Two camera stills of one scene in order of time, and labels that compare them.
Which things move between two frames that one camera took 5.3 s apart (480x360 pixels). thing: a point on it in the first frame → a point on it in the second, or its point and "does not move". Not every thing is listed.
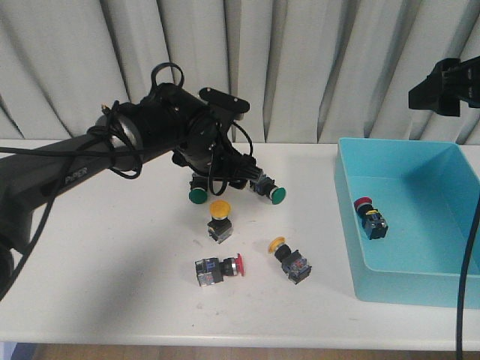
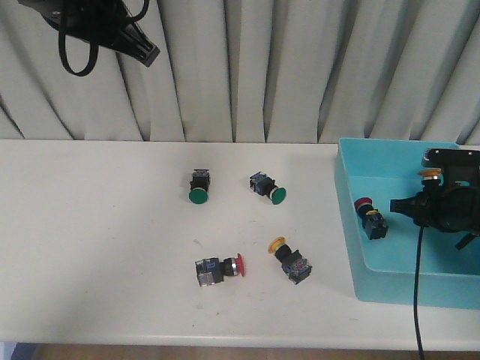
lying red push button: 211,271 does not move
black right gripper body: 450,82 → 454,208
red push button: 373,223 does not move
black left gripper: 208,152 → 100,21
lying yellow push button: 293,264 does not move
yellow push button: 220,226 → 430,181
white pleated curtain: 310,70 does not move
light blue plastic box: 407,208 does not move
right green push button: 268,187 does not move
